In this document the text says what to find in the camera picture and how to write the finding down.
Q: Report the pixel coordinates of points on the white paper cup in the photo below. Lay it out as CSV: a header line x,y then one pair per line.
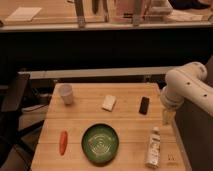
x,y
66,94

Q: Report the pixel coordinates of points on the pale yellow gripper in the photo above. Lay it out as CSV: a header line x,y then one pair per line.
x,y
167,116

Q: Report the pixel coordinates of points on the white sponge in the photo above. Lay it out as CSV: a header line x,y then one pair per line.
x,y
109,102

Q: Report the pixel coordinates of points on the black eraser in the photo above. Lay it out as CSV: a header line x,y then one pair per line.
x,y
144,105

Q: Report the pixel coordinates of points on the white plastic bottle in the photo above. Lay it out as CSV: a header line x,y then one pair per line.
x,y
153,151

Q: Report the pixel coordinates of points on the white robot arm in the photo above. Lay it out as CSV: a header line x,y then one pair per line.
x,y
186,82

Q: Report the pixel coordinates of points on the white paper sheet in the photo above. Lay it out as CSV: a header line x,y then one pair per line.
x,y
22,14

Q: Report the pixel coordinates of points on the orange carrot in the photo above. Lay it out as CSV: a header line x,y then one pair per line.
x,y
63,142

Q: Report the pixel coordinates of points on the green round plate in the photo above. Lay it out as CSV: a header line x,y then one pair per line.
x,y
100,143

